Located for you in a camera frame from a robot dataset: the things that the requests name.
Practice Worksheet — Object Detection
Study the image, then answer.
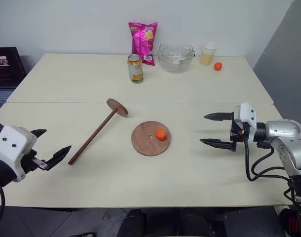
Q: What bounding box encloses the wooden stick with disc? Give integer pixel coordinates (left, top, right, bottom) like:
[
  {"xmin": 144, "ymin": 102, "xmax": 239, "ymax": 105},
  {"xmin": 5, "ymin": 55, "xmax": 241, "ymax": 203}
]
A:
[{"xmin": 68, "ymin": 98, "xmax": 129, "ymax": 166}]

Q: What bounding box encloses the clear glass bowl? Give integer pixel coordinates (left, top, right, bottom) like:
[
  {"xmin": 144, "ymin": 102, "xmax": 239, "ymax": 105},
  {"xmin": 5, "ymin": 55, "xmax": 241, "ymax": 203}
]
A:
[{"xmin": 157, "ymin": 43, "xmax": 196, "ymax": 74}]

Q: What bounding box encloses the yellow green drink can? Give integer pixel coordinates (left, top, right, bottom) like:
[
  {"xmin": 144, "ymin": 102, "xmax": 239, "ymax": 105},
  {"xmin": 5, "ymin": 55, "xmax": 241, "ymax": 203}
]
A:
[{"xmin": 127, "ymin": 54, "xmax": 144, "ymax": 84}]

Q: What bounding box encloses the red and black object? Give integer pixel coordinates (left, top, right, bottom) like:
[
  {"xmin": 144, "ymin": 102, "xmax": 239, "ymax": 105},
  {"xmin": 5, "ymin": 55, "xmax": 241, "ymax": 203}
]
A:
[{"xmin": 279, "ymin": 208, "xmax": 301, "ymax": 237}]

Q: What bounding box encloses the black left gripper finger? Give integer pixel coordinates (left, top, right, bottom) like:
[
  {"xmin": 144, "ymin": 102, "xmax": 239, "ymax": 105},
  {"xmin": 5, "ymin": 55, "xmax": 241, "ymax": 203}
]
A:
[
  {"xmin": 31, "ymin": 128, "xmax": 47, "ymax": 139},
  {"xmin": 44, "ymin": 145, "xmax": 72, "ymax": 171}
]

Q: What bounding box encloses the black crate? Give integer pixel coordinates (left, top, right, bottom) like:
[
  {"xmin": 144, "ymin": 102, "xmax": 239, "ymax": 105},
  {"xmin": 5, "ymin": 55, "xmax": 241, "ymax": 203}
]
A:
[{"xmin": 0, "ymin": 46, "xmax": 27, "ymax": 117}]

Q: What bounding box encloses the pink chips bag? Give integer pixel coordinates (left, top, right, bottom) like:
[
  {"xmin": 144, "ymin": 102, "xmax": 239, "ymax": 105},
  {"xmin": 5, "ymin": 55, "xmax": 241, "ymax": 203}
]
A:
[{"xmin": 128, "ymin": 21, "xmax": 159, "ymax": 67}]

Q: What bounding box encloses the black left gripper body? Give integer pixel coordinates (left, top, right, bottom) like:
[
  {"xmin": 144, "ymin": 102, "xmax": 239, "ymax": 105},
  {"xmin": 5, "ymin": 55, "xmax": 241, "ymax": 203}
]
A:
[{"xmin": 18, "ymin": 145, "xmax": 48, "ymax": 173}]

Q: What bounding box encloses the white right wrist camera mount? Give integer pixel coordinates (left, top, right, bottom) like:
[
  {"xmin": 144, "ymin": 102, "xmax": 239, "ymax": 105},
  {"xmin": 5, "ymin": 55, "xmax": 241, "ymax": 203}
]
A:
[{"xmin": 233, "ymin": 102, "xmax": 258, "ymax": 143}]

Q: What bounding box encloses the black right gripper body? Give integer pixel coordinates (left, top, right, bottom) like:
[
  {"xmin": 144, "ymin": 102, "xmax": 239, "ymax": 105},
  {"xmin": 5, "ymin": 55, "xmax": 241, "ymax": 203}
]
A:
[{"xmin": 229, "ymin": 111, "xmax": 251, "ymax": 152}]

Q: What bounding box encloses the dark rounded shape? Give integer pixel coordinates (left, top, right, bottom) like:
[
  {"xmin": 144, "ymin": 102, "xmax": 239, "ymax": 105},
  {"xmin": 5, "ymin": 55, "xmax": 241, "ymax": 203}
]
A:
[
  {"xmin": 117, "ymin": 208, "xmax": 151, "ymax": 237},
  {"xmin": 175, "ymin": 207, "xmax": 216, "ymax": 237}
]

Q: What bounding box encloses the plastic cup with drink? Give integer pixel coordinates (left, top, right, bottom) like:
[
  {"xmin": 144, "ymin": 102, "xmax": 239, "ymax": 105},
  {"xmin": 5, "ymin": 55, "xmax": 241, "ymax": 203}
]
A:
[{"xmin": 200, "ymin": 41, "xmax": 217, "ymax": 66}]

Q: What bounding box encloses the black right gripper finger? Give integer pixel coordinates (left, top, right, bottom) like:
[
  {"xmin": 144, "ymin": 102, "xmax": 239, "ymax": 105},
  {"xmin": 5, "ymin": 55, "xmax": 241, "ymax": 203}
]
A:
[
  {"xmin": 199, "ymin": 138, "xmax": 234, "ymax": 151},
  {"xmin": 203, "ymin": 111, "xmax": 234, "ymax": 122}
]

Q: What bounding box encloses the round wooden base disc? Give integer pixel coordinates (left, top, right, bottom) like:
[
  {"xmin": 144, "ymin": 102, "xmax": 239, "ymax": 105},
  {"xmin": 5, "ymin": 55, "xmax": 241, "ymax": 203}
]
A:
[{"xmin": 131, "ymin": 120, "xmax": 172, "ymax": 157}]

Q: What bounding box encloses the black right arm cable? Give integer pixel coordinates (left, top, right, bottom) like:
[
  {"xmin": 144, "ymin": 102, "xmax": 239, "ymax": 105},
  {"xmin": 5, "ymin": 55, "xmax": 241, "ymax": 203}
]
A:
[{"xmin": 244, "ymin": 141, "xmax": 293, "ymax": 183}]

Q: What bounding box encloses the small orange cylinder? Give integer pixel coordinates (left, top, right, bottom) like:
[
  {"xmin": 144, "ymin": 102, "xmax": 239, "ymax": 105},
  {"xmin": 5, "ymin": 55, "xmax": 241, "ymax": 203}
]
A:
[{"xmin": 156, "ymin": 128, "xmax": 168, "ymax": 141}]

